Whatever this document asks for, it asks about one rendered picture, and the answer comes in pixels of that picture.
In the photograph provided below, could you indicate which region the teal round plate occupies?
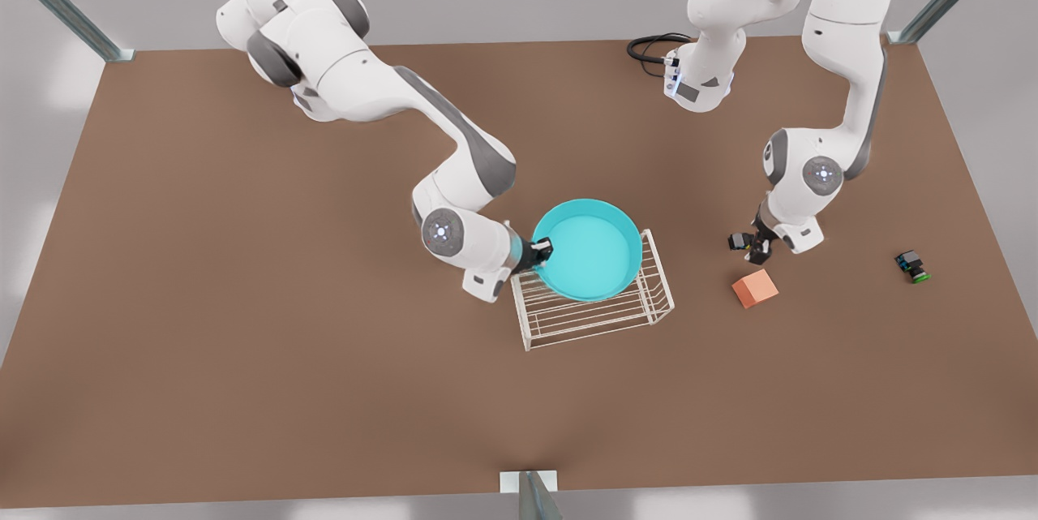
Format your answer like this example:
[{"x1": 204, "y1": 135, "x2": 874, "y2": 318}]
[{"x1": 530, "y1": 197, "x2": 642, "y2": 303}]

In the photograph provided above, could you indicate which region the black switch with green button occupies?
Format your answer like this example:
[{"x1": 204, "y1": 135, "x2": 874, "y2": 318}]
[{"x1": 894, "y1": 250, "x2": 932, "y2": 285}]

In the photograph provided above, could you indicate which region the white wire shelf rack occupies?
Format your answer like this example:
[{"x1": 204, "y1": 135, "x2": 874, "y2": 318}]
[{"x1": 510, "y1": 229, "x2": 676, "y2": 352}]

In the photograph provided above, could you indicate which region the black cable loop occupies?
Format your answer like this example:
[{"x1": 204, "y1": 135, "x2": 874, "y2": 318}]
[{"x1": 627, "y1": 32, "x2": 695, "y2": 80}]

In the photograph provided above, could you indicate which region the orange red box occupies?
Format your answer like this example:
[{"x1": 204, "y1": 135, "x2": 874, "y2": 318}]
[{"x1": 731, "y1": 269, "x2": 780, "y2": 310}]

